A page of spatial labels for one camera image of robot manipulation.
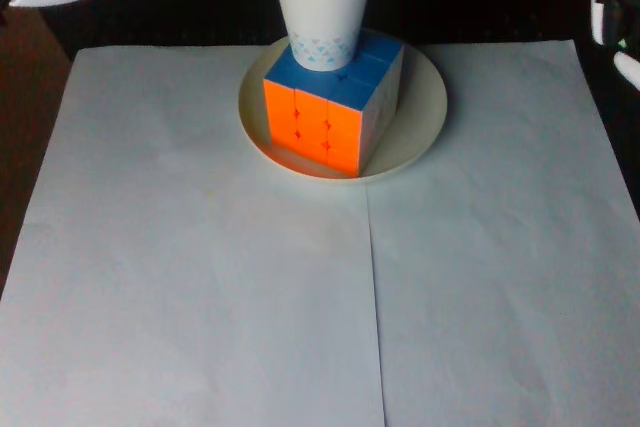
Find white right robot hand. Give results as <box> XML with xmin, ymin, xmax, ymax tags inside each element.
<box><xmin>589</xmin><ymin>0</ymin><xmax>640</xmax><ymax>88</ymax></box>

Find white paper cup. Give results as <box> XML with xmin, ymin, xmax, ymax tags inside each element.
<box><xmin>266</xmin><ymin>0</ymin><xmax>377</xmax><ymax>73</ymax></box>

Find colourful puzzle cube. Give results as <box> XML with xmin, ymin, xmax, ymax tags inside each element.
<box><xmin>262</xmin><ymin>29</ymin><xmax>405</xmax><ymax>179</ymax></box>

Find round cream plate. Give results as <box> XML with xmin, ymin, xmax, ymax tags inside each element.
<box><xmin>237</xmin><ymin>29</ymin><xmax>448</xmax><ymax>183</ymax></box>

